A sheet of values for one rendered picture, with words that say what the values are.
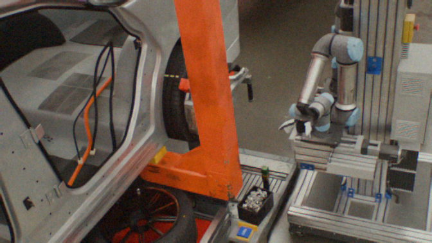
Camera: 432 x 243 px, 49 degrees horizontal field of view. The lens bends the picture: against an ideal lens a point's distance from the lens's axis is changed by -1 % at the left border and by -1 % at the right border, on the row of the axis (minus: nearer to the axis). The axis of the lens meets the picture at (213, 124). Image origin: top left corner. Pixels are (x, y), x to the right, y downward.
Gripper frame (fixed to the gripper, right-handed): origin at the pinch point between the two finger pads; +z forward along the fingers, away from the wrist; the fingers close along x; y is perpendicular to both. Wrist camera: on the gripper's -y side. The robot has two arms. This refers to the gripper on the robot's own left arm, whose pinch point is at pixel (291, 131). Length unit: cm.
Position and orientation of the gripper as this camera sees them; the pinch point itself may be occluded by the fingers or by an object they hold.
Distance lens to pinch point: 224.3
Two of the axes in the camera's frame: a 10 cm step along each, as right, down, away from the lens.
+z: -6.1, 5.3, -5.9
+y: 2.4, 8.3, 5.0
